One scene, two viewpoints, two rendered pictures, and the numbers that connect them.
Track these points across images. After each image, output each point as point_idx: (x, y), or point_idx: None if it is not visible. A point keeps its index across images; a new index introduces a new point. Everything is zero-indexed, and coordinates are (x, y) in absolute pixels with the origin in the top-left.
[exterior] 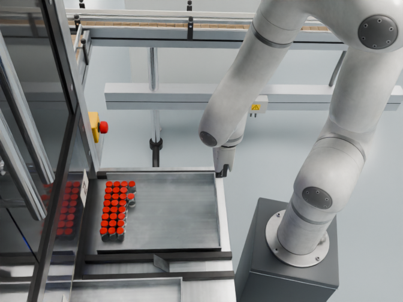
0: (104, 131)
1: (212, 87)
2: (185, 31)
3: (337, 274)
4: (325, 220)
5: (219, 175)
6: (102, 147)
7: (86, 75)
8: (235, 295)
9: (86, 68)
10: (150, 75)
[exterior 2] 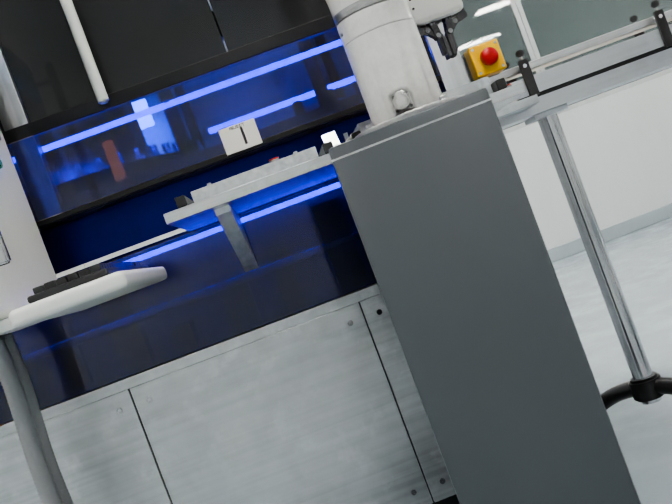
0: (481, 57)
1: None
2: None
3: (349, 140)
4: (333, 13)
5: (440, 51)
6: (514, 105)
7: (661, 64)
8: (304, 162)
9: (662, 52)
10: None
